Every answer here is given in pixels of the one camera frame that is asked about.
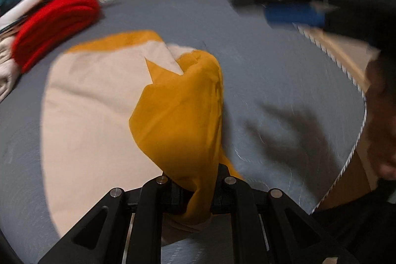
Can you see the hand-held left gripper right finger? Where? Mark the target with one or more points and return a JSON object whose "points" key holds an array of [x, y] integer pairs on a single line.
{"points": [[221, 189]]}

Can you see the beige and yellow hooded jacket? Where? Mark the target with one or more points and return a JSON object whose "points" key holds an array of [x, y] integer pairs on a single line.
{"points": [[92, 112]]}

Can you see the person's black clothing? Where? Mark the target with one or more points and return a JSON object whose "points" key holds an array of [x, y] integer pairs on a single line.
{"points": [[355, 227]]}

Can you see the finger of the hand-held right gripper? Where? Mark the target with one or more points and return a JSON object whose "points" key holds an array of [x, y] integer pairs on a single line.
{"points": [[294, 15]]}

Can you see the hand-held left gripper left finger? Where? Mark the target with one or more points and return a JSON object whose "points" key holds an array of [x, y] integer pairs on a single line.
{"points": [[173, 196]]}

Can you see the white fleece blanket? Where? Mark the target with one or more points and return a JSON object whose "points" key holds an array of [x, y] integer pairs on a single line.
{"points": [[7, 75]]}

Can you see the wooden bed frame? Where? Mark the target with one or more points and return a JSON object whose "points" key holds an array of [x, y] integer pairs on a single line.
{"points": [[337, 47]]}

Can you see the red folded blanket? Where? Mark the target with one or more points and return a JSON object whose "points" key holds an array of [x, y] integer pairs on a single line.
{"points": [[55, 26]]}

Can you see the grey bed cover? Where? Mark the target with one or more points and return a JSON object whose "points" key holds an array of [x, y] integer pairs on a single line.
{"points": [[278, 72]]}

